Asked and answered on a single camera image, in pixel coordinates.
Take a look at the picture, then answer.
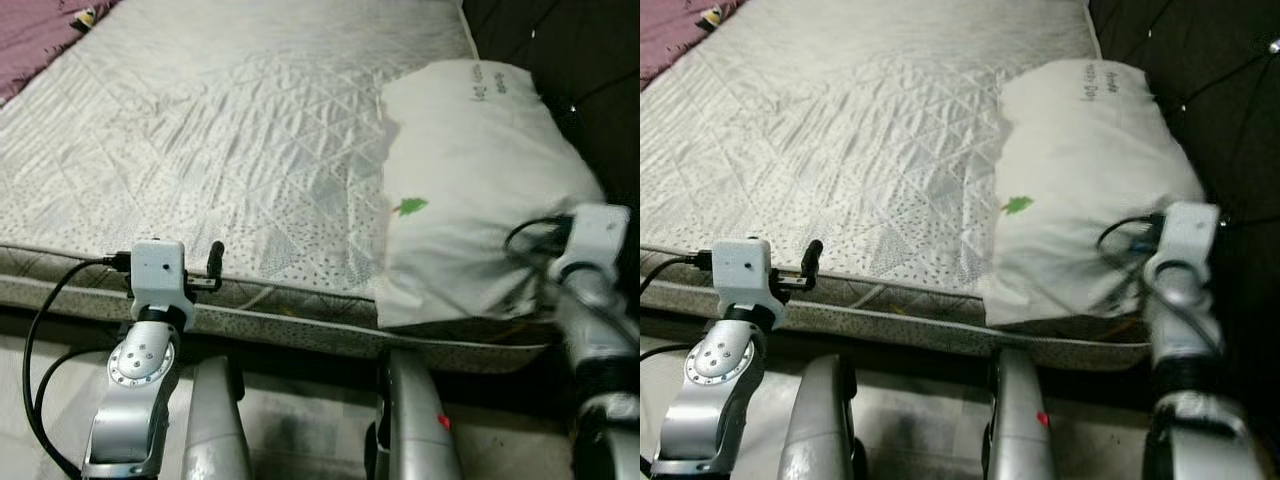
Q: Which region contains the grey left robot leg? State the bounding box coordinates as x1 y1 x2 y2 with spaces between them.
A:
778 355 869 480
180 355 253 480

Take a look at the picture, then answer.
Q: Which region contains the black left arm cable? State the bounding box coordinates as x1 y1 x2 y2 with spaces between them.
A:
22 255 136 480
640 252 716 366

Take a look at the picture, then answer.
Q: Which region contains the white quilted mattress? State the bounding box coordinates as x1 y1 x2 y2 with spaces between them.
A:
640 0 1151 371
0 0 561 376

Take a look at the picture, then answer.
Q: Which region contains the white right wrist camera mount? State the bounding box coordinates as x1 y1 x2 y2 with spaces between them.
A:
1155 202 1221 281
565 205 633 286

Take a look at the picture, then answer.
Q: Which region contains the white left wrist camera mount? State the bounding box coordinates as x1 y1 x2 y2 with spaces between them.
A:
130 240 196 311
712 238 779 311

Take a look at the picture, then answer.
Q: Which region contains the purple patterned blanket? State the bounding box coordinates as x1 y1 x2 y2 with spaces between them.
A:
0 0 121 106
640 0 746 86

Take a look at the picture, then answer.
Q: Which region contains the grey right robot leg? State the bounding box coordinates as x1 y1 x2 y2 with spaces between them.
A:
365 348 466 480
980 348 1061 480

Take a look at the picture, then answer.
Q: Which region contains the white pillow with green leaf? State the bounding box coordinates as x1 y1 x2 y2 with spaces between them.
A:
372 58 606 331
978 58 1206 329

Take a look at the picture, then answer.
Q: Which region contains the grey robot leg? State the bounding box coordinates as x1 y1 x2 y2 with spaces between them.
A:
980 348 1061 480
180 355 253 480
365 348 466 480
778 355 869 480

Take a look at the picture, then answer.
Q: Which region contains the dark bed base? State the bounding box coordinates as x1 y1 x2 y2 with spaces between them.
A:
0 305 561 393
640 300 1151 386

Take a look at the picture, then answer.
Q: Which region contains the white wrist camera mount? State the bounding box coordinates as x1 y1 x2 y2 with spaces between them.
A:
130 240 196 311
1155 202 1221 281
712 238 779 311
565 205 633 286

